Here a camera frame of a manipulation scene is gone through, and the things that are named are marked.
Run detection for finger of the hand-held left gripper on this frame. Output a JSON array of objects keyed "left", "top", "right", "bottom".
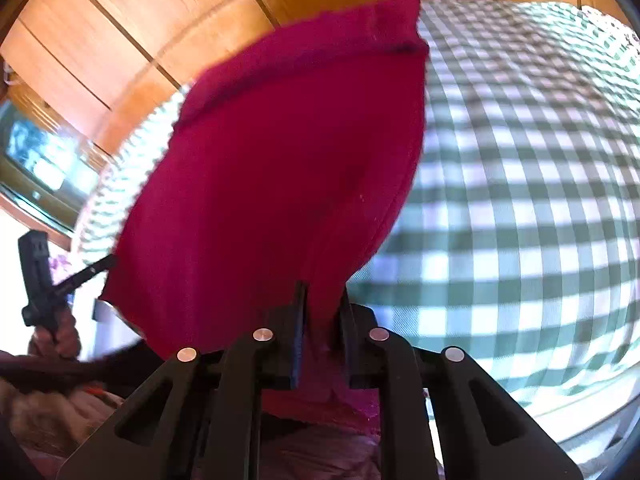
[{"left": 51, "top": 254, "right": 119, "bottom": 297}]

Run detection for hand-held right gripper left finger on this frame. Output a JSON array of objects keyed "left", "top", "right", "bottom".
[{"left": 56, "top": 280, "right": 309, "bottom": 480}]

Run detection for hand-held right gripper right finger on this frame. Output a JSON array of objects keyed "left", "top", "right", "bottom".
[{"left": 341, "top": 289, "right": 585, "bottom": 480}]

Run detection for dark red pants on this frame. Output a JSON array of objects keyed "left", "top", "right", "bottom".
[{"left": 97, "top": 0, "right": 431, "bottom": 433}]

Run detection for person's left forearm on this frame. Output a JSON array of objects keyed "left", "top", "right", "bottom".
[{"left": 0, "top": 339, "right": 167, "bottom": 397}]

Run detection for person's left hand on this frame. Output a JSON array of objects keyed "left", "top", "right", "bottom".
[{"left": 27, "top": 310, "right": 84, "bottom": 361}]

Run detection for person's beige clothing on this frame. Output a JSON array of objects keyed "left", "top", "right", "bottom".
[{"left": 0, "top": 377, "right": 132, "bottom": 480}]

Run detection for green white checkered blanket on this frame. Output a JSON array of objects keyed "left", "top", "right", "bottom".
[{"left": 70, "top": 0, "right": 640, "bottom": 467}]

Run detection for wooden wardrobe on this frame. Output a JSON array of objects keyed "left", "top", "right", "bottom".
[{"left": 0, "top": 0, "right": 627, "bottom": 162}]

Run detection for window with wooden frame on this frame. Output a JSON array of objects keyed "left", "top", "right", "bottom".
[{"left": 0, "top": 99, "right": 109, "bottom": 242}]

